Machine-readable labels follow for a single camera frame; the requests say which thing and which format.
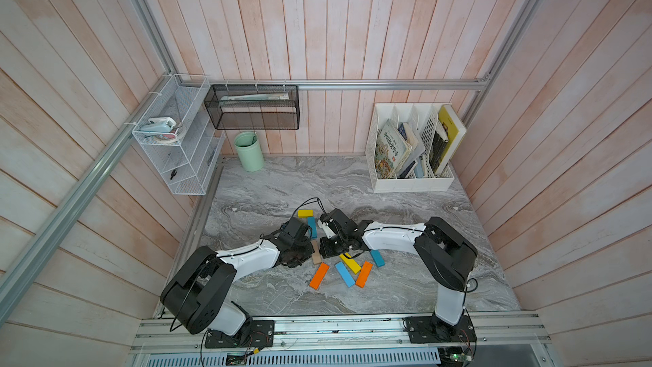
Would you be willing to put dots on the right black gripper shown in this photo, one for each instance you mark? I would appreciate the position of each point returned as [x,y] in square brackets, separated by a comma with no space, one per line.
[325,251]

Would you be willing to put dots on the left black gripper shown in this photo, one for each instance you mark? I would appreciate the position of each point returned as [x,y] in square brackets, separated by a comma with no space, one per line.
[309,251]

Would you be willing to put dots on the natural wood block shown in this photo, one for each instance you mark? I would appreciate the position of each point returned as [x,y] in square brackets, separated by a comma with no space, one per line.
[316,256]

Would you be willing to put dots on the teal block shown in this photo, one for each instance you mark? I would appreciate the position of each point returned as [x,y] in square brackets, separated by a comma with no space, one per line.
[377,258]
[312,223]

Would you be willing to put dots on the short yellow block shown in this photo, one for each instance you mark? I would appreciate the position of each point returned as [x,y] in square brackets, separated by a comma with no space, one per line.
[305,213]

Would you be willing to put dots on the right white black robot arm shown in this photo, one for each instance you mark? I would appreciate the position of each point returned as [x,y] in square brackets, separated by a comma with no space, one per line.
[446,253]

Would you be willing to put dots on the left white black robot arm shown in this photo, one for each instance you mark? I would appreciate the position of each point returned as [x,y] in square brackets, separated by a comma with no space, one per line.
[197,295]

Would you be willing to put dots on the long yellow block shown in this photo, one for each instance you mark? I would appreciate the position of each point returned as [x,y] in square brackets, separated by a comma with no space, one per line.
[351,263]

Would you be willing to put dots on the orange block left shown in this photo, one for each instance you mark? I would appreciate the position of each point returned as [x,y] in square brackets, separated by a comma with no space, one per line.
[318,278]

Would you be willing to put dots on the orange block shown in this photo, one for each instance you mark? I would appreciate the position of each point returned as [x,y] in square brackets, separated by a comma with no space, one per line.
[364,274]
[318,278]

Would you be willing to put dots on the light blue block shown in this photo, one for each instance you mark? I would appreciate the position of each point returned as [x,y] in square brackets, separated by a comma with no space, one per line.
[345,274]

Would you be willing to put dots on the orange block right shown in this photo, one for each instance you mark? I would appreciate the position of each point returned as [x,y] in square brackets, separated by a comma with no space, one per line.
[364,274]

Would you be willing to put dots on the illustrated children's book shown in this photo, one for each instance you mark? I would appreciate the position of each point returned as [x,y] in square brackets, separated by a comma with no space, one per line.
[391,151]

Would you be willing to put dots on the grey blue books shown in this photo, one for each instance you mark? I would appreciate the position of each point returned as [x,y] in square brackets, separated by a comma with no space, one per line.
[417,144]

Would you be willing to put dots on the white file organizer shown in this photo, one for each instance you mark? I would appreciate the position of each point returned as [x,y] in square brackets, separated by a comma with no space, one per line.
[423,119]

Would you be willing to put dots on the mint green cup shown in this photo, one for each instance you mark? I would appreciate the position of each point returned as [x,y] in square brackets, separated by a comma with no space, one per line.
[249,151]

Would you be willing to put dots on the papers in black basket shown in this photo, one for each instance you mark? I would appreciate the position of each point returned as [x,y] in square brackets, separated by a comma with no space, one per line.
[252,100]

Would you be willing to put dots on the yellow book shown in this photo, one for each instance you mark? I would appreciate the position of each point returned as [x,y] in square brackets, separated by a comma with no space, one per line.
[450,131]

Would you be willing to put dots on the white tape dispenser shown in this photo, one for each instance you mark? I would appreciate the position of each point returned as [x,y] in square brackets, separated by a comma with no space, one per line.
[160,129]

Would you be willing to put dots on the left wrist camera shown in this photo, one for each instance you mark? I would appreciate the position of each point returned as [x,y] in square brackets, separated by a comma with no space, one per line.
[294,232]

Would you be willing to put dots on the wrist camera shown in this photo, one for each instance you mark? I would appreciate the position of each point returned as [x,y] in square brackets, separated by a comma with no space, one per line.
[338,223]
[294,232]

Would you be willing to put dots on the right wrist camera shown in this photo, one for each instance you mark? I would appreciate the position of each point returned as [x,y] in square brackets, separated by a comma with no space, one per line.
[338,223]

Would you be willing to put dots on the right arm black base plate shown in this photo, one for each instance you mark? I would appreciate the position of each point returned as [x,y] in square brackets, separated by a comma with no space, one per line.
[429,329]

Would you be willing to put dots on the black mesh wall basket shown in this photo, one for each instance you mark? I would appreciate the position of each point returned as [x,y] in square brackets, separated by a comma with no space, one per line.
[280,117]

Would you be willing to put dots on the white wire shelf rack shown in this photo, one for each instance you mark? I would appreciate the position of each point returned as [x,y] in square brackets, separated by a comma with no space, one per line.
[186,165]

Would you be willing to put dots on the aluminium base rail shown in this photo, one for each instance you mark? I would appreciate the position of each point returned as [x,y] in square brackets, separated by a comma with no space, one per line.
[296,333]

